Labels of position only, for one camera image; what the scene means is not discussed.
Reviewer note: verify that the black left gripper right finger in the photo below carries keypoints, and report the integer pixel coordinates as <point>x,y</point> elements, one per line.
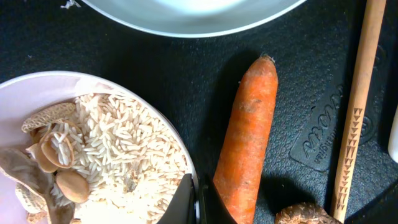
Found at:
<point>212,209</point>

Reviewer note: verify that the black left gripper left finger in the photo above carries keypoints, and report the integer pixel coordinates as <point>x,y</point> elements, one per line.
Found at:
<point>181,209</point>

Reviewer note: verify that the orange carrot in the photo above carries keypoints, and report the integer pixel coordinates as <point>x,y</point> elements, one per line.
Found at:
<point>238,172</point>

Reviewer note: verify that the brown mushroom piece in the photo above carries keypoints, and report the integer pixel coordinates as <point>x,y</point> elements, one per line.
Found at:
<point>304,213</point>

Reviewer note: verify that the rice and peanut shells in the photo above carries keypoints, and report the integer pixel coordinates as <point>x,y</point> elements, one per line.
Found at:
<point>103,158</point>

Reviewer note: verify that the pink bowl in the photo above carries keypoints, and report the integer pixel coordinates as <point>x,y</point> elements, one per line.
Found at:
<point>23,96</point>

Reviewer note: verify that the white plastic fork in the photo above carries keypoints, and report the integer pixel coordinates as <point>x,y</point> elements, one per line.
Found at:
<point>393,139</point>

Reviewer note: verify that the round black serving tray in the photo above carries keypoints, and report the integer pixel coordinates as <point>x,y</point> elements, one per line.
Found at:
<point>193,81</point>

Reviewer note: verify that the grey round plate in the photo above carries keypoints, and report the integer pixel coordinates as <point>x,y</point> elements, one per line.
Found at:
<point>192,18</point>

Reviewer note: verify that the wooden chopstick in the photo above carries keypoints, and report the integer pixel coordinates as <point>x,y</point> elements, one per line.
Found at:
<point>363,69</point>

